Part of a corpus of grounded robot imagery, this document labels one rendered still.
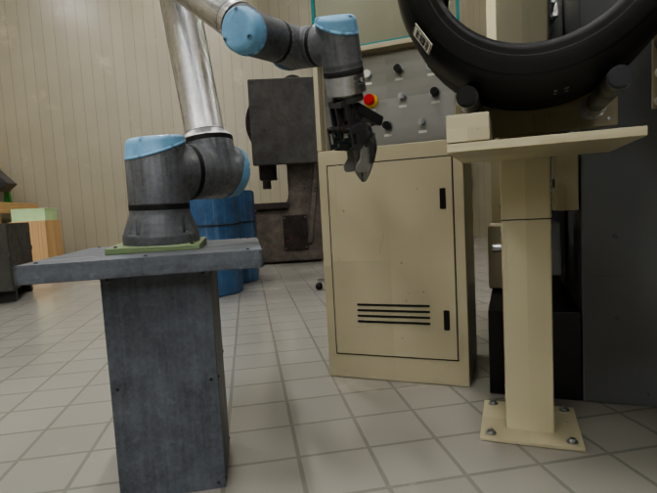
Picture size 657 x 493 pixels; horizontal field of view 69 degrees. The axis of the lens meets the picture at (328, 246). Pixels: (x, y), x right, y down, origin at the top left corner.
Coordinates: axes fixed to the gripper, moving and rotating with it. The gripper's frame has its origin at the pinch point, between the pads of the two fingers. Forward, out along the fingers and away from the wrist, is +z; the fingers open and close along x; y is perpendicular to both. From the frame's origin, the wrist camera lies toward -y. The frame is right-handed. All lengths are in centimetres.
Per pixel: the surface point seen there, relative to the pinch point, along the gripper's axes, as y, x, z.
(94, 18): -412, -894, -107
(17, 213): -115, -764, 152
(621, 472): -5, 61, 74
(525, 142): -5.9, 37.2, -7.3
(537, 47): -10.7, 37.7, -24.6
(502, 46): -8.9, 31.6, -25.7
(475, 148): -2.4, 28.2, -7.0
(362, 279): -32, -33, 56
